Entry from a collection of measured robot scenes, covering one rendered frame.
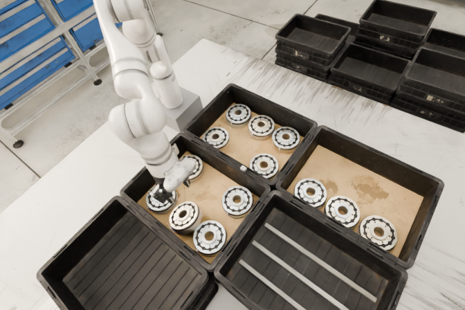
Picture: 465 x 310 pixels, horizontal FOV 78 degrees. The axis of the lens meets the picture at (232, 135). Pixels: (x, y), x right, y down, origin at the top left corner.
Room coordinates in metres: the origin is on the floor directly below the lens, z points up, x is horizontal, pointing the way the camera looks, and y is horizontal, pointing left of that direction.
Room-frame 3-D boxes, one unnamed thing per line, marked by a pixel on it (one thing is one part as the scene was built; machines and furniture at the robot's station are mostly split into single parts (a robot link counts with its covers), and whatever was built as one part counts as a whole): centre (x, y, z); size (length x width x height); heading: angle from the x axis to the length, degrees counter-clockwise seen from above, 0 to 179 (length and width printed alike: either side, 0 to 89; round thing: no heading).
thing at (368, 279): (0.13, -0.13, 0.87); 0.40 x 0.30 x 0.11; 44
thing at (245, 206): (0.39, 0.02, 0.86); 0.10 x 0.10 x 0.01
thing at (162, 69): (0.95, 0.24, 1.05); 0.09 x 0.09 x 0.17; 11
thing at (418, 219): (0.34, -0.34, 0.87); 0.40 x 0.30 x 0.11; 44
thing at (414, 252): (0.34, -0.34, 0.92); 0.40 x 0.30 x 0.02; 44
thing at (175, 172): (0.37, 0.16, 1.19); 0.11 x 0.09 x 0.06; 44
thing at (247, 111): (0.76, -0.04, 0.86); 0.10 x 0.10 x 0.01
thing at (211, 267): (0.42, 0.15, 0.92); 0.40 x 0.30 x 0.02; 44
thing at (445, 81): (1.02, -1.21, 0.37); 0.40 x 0.30 x 0.45; 46
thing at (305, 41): (1.57, -0.63, 0.37); 0.40 x 0.30 x 0.45; 46
